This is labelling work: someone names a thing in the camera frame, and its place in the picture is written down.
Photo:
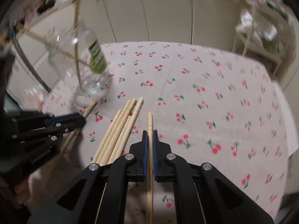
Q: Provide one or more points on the person's left hand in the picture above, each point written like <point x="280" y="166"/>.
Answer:
<point x="22" y="191"/>

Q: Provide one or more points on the cherry print tablecloth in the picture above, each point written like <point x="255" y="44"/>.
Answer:
<point x="198" y="112"/>

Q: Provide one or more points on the clear plastic bag orange print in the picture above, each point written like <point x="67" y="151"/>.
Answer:
<point x="33" y="96"/>

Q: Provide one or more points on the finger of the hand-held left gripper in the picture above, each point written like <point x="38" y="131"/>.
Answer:
<point x="63" y="119"/>
<point x="74" y="124"/>

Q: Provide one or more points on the bunch of wooden chopsticks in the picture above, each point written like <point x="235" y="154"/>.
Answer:
<point x="121" y="130"/>

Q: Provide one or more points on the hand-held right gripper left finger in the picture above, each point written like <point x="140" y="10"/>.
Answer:
<point x="145" y="154"/>

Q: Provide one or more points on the clear bottle with green label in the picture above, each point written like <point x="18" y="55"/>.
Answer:
<point x="95" y="53"/>

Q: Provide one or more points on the white trolley cart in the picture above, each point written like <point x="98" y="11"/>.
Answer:
<point x="264" y="28"/>

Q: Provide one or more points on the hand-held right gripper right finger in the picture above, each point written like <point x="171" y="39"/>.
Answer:
<point x="155" y="154"/>

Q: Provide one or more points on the clear glass jar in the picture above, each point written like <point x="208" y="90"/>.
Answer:
<point x="93" y="86"/>

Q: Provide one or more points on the white kitchen base cabinets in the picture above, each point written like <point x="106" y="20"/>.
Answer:
<point x="163" y="16"/>

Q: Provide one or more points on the light wooden chopstick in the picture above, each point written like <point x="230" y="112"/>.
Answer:
<point x="91" y="108"/>
<point x="53" y="46"/>
<point x="150" y="121"/>
<point x="78" y="51"/>

